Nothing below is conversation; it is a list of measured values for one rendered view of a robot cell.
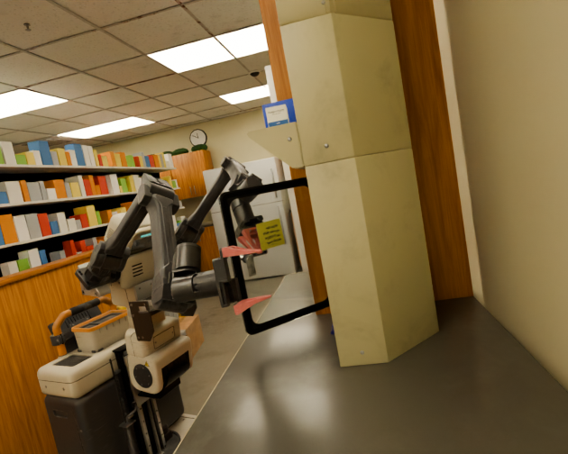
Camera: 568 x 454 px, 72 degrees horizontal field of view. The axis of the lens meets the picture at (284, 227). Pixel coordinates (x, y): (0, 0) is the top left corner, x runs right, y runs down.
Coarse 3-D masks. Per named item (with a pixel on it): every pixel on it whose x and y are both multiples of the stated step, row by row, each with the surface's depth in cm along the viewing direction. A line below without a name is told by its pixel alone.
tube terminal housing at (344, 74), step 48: (288, 48) 83; (336, 48) 82; (384, 48) 90; (336, 96) 83; (384, 96) 90; (336, 144) 84; (384, 144) 89; (336, 192) 86; (384, 192) 89; (336, 240) 87; (384, 240) 89; (336, 288) 89; (384, 288) 89; (432, 288) 99; (336, 336) 90; (384, 336) 88
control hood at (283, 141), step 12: (252, 132) 87; (264, 132) 86; (276, 132) 86; (288, 132) 86; (264, 144) 87; (276, 144) 86; (288, 144) 86; (300, 144) 86; (276, 156) 87; (288, 156) 86; (300, 156) 86; (300, 168) 96
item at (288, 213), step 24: (288, 192) 112; (240, 216) 106; (264, 216) 109; (288, 216) 112; (312, 216) 116; (240, 240) 106; (264, 240) 109; (288, 240) 112; (312, 240) 116; (264, 264) 109; (288, 264) 113; (312, 264) 116; (264, 288) 109; (288, 288) 113; (312, 288) 116; (264, 312) 109; (288, 312) 113
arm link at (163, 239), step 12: (144, 192) 109; (144, 204) 110; (156, 204) 108; (168, 204) 110; (156, 216) 105; (168, 216) 106; (156, 228) 103; (168, 228) 103; (156, 240) 100; (168, 240) 99; (156, 252) 98; (168, 252) 96; (156, 264) 96; (168, 264) 93; (156, 276) 91; (168, 276) 90; (180, 312) 90
